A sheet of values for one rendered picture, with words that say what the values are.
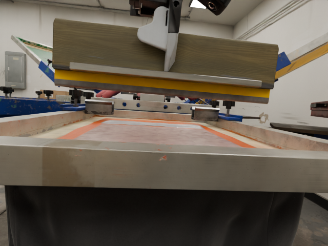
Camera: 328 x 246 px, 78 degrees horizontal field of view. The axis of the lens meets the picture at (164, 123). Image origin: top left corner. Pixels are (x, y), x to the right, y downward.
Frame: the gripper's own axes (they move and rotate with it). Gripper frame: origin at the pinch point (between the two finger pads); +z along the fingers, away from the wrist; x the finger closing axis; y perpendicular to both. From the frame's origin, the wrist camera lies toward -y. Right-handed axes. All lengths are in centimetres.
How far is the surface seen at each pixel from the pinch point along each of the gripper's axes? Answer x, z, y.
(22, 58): -448, -68, 273
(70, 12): -458, -178, 179
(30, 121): -6.8, 11.4, 25.3
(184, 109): -67, 8, -17
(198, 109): -42.5, 7.5, -17.1
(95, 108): -43.2, 9.8, 21.6
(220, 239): 5.3, 26.7, -9.5
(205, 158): 15.3, 11.2, -2.4
